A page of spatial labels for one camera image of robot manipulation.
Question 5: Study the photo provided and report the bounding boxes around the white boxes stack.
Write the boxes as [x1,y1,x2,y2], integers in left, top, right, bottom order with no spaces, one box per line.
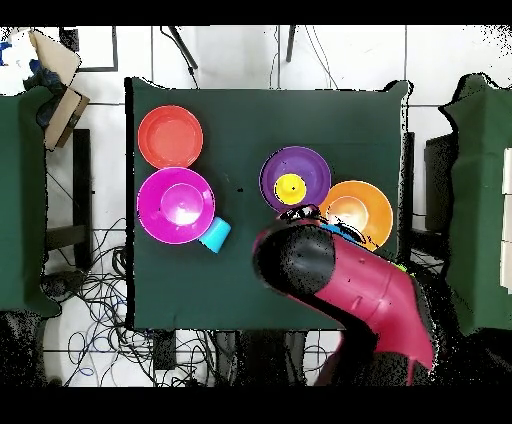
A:
[499,147,512,295]

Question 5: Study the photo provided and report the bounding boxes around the yellow cup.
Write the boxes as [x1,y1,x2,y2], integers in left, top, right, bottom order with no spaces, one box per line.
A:
[273,172,308,205]

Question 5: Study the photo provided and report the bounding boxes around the large orange bowl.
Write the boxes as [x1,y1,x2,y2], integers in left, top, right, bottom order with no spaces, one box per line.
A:
[318,179,394,252]

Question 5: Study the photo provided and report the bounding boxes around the dark green table cloth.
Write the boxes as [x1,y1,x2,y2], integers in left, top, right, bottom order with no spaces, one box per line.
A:
[124,76,413,333]

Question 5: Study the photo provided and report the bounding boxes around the tangle of floor cables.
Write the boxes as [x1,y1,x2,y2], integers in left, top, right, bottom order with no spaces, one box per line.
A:
[43,217,219,387]

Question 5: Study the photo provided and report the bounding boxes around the black square floor frame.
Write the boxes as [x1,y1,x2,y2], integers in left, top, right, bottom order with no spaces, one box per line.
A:
[59,25,120,73]

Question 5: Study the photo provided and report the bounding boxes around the orange-red shallow bowl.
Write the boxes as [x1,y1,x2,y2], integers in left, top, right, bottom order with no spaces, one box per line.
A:
[137,104,204,170]

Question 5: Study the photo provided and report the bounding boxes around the cardboard box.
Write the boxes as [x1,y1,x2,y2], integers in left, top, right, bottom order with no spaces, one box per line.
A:
[23,27,91,151]

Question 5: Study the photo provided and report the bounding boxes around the green cloth side table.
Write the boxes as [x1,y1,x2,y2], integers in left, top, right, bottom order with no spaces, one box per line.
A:
[437,73,512,337]
[0,85,61,319]

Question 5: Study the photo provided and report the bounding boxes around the black stand base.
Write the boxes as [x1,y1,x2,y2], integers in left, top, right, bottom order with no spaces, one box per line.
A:
[41,269,86,300]

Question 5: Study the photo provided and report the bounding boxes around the large magenta bowl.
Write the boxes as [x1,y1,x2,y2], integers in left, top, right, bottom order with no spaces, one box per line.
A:
[136,166,216,246]

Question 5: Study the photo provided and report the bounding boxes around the black box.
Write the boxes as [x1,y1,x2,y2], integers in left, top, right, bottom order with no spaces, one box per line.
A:
[423,133,458,233]

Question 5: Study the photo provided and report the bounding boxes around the black tripod leg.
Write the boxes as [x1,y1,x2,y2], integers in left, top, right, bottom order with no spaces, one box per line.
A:
[159,25,200,89]
[285,25,298,64]

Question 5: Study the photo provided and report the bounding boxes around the purple bowl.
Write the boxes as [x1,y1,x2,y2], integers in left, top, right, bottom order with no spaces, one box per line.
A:
[258,145,333,214]

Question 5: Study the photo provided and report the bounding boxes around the blue cup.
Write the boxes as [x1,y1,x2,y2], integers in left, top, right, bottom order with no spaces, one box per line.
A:
[198,216,232,254]

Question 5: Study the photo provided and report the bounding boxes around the black bench frame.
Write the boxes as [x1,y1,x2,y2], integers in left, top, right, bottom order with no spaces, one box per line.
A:
[45,128,93,273]

